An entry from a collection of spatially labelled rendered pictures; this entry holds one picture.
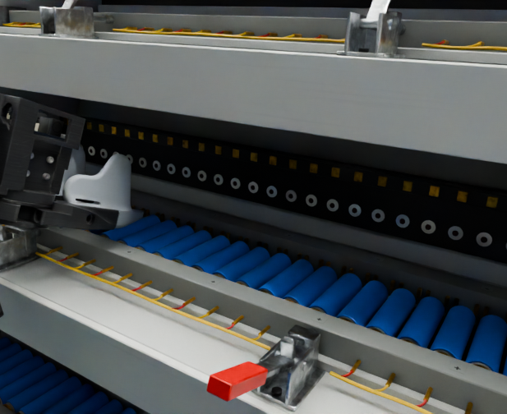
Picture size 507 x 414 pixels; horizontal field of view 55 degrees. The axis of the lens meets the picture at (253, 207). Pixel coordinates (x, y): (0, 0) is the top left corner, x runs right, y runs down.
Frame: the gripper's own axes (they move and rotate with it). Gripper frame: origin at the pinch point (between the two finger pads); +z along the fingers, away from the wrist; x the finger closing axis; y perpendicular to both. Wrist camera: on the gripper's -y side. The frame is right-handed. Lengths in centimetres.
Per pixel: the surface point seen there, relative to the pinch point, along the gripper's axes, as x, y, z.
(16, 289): 0.0, -6.4, -8.3
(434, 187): -24.9, 8.4, 6.7
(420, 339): -27.5, -1.6, -0.7
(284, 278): -17.0, -0.9, 1.0
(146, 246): -4.9, -1.6, -0.7
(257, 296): -17.2, -1.9, -3.2
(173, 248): -6.9, -1.2, 0.3
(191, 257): -9.1, -1.4, 0.0
